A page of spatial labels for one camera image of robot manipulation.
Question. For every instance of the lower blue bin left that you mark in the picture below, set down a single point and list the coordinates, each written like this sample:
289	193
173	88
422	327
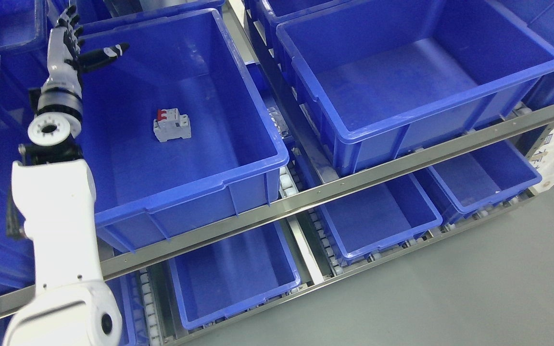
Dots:
232	275

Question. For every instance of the large blue bin right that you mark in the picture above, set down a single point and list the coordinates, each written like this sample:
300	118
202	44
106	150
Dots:
384	78

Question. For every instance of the large blue bin left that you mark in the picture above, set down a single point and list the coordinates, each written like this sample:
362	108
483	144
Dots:
149	191

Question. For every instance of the large blue bin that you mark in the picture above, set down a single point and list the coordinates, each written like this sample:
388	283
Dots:
384	78
149	191

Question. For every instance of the grey red circuit breaker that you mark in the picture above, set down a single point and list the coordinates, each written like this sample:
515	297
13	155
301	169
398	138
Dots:
170	124

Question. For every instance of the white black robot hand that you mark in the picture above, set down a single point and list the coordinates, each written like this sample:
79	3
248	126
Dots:
66	63

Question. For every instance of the lower blue bin middle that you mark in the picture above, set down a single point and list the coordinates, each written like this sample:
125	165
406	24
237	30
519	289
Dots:
378	218

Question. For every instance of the lower blue bin right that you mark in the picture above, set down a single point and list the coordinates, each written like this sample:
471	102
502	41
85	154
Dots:
472	182

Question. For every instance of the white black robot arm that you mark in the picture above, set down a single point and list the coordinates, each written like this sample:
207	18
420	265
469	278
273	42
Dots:
55	194

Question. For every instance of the metal shelf rack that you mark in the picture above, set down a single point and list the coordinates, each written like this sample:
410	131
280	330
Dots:
303	201

